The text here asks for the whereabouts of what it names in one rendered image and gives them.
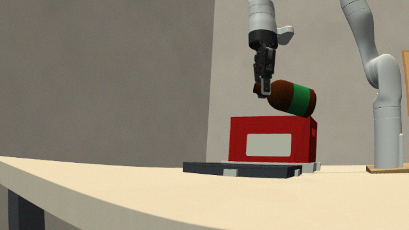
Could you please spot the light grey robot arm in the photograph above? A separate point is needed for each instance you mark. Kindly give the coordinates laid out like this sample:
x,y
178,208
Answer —
x,y
382,72

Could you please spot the red crate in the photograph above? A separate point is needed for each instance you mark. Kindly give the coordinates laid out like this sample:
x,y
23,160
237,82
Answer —
x,y
289,139

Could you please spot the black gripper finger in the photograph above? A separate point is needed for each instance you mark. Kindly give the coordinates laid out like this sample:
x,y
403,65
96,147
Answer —
x,y
266,70
257,72

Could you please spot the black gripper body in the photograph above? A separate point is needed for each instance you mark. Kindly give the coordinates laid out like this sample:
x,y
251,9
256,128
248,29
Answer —
x,y
261,38

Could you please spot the brown bottle with green label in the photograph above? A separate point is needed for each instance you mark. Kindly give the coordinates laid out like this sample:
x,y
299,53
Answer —
x,y
290,97

